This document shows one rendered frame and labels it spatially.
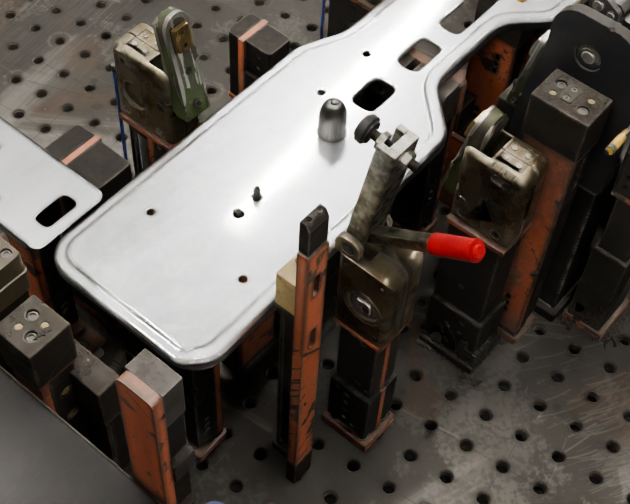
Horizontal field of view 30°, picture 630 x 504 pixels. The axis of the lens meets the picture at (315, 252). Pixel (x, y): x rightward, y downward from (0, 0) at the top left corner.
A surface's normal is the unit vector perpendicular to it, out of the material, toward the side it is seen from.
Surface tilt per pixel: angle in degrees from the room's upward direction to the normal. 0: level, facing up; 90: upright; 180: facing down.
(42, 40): 0
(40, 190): 0
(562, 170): 90
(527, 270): 90
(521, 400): 0
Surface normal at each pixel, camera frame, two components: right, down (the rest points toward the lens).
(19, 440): 0.04, -0.58
